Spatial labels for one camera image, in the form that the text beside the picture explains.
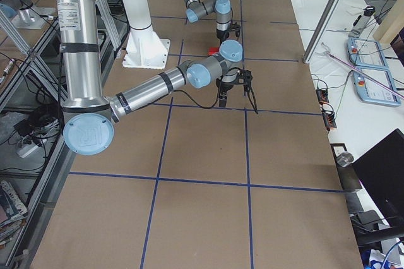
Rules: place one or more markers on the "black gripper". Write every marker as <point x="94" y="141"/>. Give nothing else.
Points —
<point x="224" y="86"/>
<point x="221" y="35"/>

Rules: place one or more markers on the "white pillar with base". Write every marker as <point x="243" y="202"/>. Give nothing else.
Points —
<point x="144" y="49"/>

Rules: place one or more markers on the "orange black connector block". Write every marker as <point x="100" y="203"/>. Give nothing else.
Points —
<point x="327" y="111"/>

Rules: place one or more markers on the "small metal cup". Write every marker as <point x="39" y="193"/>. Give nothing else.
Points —
<point x="344" y="159"/>

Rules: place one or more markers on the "upper teach pendant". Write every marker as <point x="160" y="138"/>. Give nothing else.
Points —
<point x="362" y="52"/>

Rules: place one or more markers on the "teach pendant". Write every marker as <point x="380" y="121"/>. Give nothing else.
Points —
<point x="362" y="52"/>
<point x="375" y="86"/>

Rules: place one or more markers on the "lower teach pendant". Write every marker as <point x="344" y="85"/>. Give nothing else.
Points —
<point x="375" y="86"/>

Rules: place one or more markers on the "black laptop monitor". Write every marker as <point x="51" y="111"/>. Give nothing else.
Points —
<point x="380" y="171"/>

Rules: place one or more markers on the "white power strip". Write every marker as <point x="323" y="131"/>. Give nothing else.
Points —
<point x="27" y="149"/>

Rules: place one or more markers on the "aluminium frame post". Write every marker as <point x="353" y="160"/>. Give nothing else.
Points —
<point x="320" y="30"/>

